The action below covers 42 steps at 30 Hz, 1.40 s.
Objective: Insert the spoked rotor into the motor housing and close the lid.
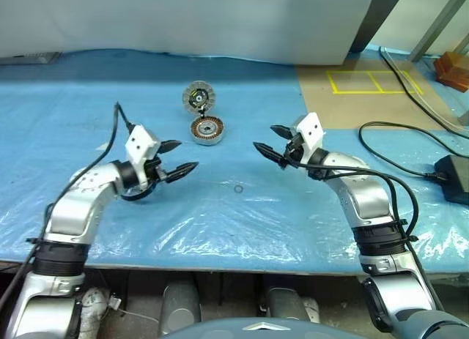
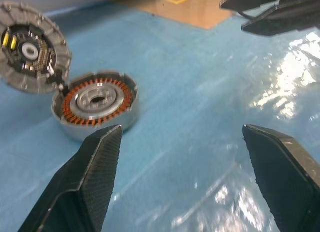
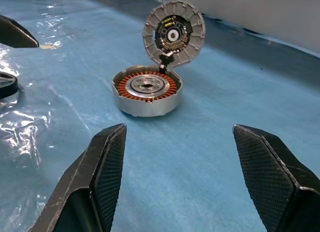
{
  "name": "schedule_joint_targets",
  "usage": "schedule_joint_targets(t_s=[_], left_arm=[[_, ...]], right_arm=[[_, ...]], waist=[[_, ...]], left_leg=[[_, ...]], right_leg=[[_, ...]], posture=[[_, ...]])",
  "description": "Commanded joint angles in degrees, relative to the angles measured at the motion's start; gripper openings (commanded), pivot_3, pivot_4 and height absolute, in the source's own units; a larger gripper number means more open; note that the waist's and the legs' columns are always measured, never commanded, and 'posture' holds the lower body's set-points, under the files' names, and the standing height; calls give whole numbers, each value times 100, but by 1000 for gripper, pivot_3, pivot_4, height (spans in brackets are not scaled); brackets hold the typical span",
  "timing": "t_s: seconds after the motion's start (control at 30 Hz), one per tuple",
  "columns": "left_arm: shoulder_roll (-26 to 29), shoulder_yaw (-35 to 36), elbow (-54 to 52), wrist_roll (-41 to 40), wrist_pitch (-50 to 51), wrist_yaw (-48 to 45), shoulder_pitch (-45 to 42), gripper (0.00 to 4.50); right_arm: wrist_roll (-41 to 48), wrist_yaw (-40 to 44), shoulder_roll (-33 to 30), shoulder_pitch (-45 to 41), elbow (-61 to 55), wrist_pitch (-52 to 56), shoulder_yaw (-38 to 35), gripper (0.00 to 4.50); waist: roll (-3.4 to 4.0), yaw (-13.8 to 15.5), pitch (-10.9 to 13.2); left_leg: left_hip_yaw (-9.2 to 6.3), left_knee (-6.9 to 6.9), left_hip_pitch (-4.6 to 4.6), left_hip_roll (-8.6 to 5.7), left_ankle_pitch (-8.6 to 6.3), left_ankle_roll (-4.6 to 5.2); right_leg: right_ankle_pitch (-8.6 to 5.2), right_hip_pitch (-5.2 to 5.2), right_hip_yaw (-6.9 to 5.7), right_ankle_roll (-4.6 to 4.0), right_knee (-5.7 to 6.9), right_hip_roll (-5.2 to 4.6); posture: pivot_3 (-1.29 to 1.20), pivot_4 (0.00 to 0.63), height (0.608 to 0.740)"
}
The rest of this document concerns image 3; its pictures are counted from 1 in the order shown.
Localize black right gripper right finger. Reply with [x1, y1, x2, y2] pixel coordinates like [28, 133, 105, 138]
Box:
[232, 124, 320, 232]

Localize silver motor cover circuit board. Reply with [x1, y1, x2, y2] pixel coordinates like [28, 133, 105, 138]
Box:
[143, 0, 206, 69]

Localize black flex cable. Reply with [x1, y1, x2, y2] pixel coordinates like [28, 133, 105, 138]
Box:
[158, 51, 176, 74]

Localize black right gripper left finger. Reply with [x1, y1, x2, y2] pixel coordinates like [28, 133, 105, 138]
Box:
[28, 123, 128, 232]

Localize clear plastic film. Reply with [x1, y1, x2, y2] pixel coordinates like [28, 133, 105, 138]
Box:
[0, 6, 96, 217]

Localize silver motor housing copper windings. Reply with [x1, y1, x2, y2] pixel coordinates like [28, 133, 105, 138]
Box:
[111, 65, 183, 117]

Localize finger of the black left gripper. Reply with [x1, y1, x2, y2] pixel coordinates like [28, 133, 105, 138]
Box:
[0, 15, 40, 49]

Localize black ring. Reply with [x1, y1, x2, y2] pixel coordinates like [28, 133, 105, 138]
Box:
[0, 71, 19, 100]

